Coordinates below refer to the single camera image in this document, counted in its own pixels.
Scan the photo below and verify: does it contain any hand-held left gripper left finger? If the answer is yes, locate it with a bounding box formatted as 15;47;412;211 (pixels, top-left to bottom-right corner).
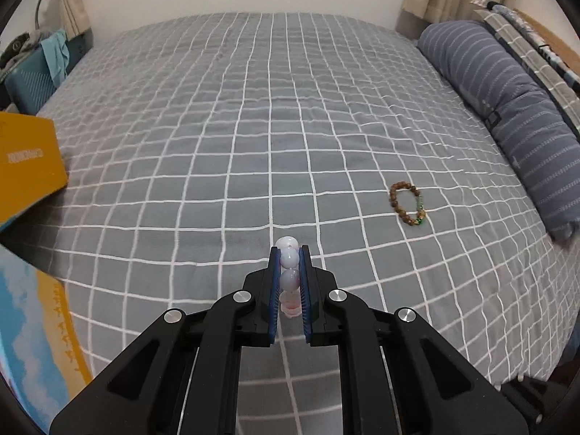
49;247;278;435

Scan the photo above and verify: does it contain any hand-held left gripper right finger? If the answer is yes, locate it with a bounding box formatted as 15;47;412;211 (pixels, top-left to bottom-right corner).
303;245;529;435

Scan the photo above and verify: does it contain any white bead bracelet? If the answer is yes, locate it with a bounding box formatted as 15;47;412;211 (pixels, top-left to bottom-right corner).
275;236;303;317

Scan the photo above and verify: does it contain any blue and yellow cardboard box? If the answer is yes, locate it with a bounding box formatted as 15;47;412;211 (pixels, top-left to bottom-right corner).
0;111;94;422

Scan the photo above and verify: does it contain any blue striped duvet roll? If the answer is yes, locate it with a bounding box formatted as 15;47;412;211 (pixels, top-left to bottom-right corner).
417;20;580;243

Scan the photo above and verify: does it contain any teal suitcase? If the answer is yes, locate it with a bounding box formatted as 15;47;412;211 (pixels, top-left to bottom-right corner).
4;45;69;114

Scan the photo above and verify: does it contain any teal cloth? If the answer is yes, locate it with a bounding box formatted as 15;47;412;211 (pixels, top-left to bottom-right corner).
41;29;71;87

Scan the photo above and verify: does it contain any grey checked pillow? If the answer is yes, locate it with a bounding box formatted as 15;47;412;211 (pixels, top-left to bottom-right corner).
471;9;580;141

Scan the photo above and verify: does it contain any patterned blue white pillow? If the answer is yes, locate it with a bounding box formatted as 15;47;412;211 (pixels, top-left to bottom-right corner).
471;0;580;87

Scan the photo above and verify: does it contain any dark bag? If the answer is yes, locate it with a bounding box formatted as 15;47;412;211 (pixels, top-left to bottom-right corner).
0;32;46;70

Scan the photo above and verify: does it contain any brown bead bracelet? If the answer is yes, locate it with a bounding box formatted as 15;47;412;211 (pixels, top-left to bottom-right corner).
390;182;427;227

